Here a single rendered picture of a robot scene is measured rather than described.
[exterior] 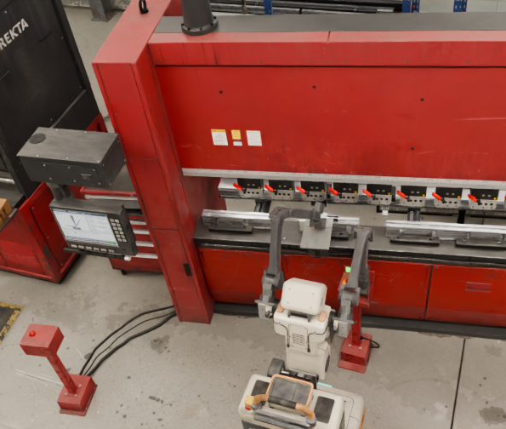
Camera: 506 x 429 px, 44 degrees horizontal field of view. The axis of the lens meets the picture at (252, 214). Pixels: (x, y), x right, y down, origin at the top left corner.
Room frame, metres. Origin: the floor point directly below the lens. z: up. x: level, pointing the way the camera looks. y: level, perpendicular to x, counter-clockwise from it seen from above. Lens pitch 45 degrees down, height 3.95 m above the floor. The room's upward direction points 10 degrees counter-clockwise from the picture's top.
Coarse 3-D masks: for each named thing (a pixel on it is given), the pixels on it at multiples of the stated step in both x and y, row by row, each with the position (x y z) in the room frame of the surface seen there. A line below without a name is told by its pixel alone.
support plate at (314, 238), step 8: (304, 224) 2.82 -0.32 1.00; (328, 224) 2.78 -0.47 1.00; (304, 232) 2.74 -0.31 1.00; (312, 232) 2.73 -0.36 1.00; (320, 232) 2.72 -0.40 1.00; (328, 232) 2.71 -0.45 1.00; (304, 240) 2.68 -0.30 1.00; (312, 240) 2.67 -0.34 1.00; (320, 240) 2.66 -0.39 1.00; (328, 240) 2.64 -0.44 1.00; (304, 248) 2.62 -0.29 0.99; (312, 248) 2.60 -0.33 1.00; (320, 248) 2.59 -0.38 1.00; (328, 248) 2.58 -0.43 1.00
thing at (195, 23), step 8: (184, 0) 3.09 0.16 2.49; (192, 0) 3.07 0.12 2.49; (200, 0) 3.08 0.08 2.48; (208, 0) 3.12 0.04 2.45; (184, 8) 3.10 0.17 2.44; (192, 8) 3.07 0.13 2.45; (200, 8) 3.07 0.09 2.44; (208, 8) 3.11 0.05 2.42; (184, 16) 3.12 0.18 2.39; (192, 16) 3.07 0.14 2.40; (200, 16) 3.07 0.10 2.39; (208, 16) 3.10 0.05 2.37; (184, 24) 3.14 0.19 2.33; (192, 24) 3.08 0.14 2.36; (200, 24) 3.07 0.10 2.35; (208, 24) 3.09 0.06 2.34; (216, 24) 3.11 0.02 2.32; (184, 32) 3.10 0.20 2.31; (192, 32) 3.06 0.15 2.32; (200, 32) 3.05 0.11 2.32; (208, 32) 3.06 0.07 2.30
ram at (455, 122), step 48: (192, 96) 3.04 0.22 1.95; (240, 96) 2.95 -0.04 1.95; (288, 96) 2.87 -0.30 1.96; (336, 96) 2.79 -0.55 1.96; (384, 96) 2.71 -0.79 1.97; (432, 96) 2.64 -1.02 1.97; (480, 96) 2.56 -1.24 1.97; (192, 144) 3.06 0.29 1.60; (288, 144) 2.88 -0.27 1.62; (336, 144) 2.79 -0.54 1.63; (384, 144) 2.71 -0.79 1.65; (432, 144) 2.63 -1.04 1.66; (480, 144) 2.55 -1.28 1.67
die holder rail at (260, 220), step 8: (208, 216) 3.07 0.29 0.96; (216, 216) 3.05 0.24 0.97; (224, 216) 3.04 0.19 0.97; (232, 216) 3.03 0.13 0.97; (240, 216) 3.01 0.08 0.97; (248, 216) 3.00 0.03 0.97; (256, 216) 2.99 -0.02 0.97; (264, 216) 2.98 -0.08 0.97; (208, 224) 3.07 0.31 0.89; (232, 224) 3.02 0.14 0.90; (240, 224) 3.01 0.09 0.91; (248, 224) 2.99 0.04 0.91; (256, 224) 2.97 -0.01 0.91; (264, 224) 2.96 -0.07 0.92
